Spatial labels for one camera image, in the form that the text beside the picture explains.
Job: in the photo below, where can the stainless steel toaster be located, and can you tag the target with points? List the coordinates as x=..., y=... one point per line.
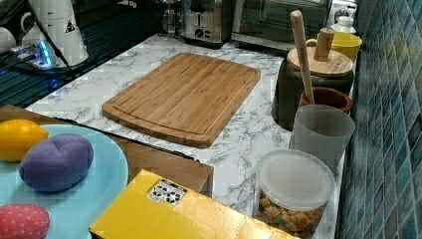
x=206, y=21

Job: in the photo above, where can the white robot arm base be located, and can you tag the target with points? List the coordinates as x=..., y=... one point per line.
x=52, y=42

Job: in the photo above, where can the black toaster oven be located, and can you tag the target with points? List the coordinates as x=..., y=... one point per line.
x=268, y=22

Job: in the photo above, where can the bamboo cutting board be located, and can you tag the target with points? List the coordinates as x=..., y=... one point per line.
x=188, y=99

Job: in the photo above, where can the brown cardboard box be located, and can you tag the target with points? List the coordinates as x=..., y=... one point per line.
x=173, y=165

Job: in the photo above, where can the clear snack container with lid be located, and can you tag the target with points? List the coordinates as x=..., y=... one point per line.
x=293, y=188

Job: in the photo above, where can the yellow cardboard box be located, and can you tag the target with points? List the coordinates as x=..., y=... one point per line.
x=152, y=207

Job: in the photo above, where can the frosted plastic cup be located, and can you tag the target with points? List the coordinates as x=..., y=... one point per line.
x=323, y=132

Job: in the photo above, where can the brown wooden mortar bowl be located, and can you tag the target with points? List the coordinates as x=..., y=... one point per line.
x=326, y=101

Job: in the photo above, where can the wooden pestle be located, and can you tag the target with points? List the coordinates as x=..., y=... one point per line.
x=300, y=41

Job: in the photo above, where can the dark canister with wooden lid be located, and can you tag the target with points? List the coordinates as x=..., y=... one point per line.
x=336, y=74

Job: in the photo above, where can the yellow mug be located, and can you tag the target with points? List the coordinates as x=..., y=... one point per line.
x=332, y=44

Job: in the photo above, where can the purple plush fruit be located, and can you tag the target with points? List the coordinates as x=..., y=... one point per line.
x=57, y=163

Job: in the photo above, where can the light blue plate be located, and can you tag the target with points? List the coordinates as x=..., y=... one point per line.
x=72, y=211

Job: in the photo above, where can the yellow plush lemon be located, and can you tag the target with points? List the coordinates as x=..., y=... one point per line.
x=17, y=136

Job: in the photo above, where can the white rounded object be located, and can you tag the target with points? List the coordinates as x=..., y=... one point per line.
x=7, y=40

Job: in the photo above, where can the red plush strawberry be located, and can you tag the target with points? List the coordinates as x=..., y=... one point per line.
x=23, y=221

